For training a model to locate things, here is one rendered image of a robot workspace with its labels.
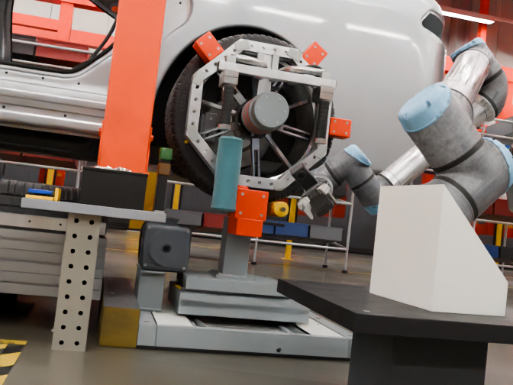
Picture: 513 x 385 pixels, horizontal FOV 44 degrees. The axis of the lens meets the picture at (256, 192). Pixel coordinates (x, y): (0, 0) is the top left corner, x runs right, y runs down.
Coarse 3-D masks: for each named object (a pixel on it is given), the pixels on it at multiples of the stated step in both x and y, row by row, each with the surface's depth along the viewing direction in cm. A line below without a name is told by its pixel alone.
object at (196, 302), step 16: (176, 288) 241; (176, 304) 235; (192, 304) 230; (208, 304) 231; (224, 304) 233; (240, 304) 234; (256, 304) 236; (272, 304) 237; (288, 304) 239; (272, 320) 237; (288, 320) 238; (304, 320) 240
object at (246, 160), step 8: (232, 104) 289; (216, 112) 287; (216, 120) 287; (232, 136) 284; (208, 144) 286; (216, 144) 287; (248, 144) 286; (264, 144) 292; (216, 152) 287; (248, 152) 291; (264, 152) 292; (248, 160) 290
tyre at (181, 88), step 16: (224, 48) 240; (192, 64) 238; (176, 80) 250; (176, 96) 236; (176, 112) 236; (176, 128) 236; (176, 144) 236; (176, 160) 250; (192, 160) 237; (320, 160) 249; (192, 176) 241; (208, 176) 238; (208, 192) 252; (272, 192) 244; (288, 192) 246
